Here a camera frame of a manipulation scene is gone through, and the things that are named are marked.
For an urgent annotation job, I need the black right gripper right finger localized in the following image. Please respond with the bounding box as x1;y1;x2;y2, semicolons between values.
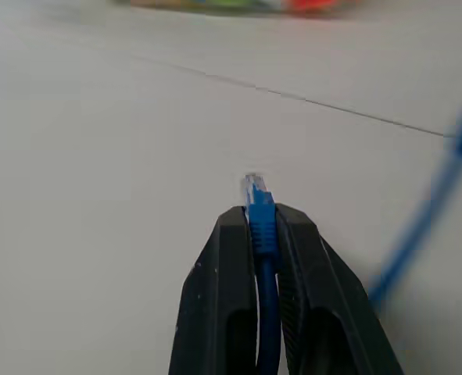
274;202;406;375

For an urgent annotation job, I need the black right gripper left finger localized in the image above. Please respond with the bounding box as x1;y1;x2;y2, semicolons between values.
167;205;260;375

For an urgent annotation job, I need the blue Ethernet cable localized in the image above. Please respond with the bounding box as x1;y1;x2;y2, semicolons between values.
240;98;462;375

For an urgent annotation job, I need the blurred colourful object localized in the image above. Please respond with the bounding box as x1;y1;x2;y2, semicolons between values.
111;0;359;16

